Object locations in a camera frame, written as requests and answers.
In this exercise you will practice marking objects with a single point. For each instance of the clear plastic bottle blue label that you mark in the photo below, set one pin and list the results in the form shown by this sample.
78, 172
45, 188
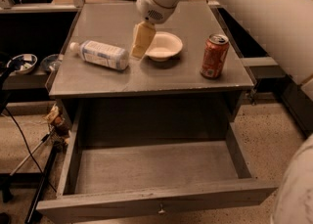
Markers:
101, 54

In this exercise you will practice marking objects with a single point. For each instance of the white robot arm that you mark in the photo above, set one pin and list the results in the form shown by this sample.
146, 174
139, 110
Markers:
285, 29

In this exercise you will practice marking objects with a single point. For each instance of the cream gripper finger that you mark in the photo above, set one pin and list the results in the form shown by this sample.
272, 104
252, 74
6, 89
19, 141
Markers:
143, 35

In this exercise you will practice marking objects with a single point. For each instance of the orange soda can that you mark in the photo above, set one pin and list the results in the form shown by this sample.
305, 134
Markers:
215, 53

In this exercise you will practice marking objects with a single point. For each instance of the crumpled snack bag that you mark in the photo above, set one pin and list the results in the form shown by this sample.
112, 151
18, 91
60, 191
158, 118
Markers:
55, 118

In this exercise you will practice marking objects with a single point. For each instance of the grey side shelf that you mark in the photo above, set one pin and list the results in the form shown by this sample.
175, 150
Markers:
263, 67

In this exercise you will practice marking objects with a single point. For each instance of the dark glass bowl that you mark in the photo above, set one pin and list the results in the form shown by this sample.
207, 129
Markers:
51, 63

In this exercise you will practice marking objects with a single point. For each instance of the open grey top drawer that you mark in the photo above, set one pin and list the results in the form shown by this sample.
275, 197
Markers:
108, 182

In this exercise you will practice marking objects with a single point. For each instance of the bowl with small items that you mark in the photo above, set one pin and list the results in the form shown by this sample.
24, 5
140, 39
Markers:
22, 64

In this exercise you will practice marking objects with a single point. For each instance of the grey cabinet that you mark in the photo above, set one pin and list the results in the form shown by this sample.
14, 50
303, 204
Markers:
152, 102

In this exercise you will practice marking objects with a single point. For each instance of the small metal drawer knob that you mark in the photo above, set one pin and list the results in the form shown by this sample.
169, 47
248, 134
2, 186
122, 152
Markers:
161, 210

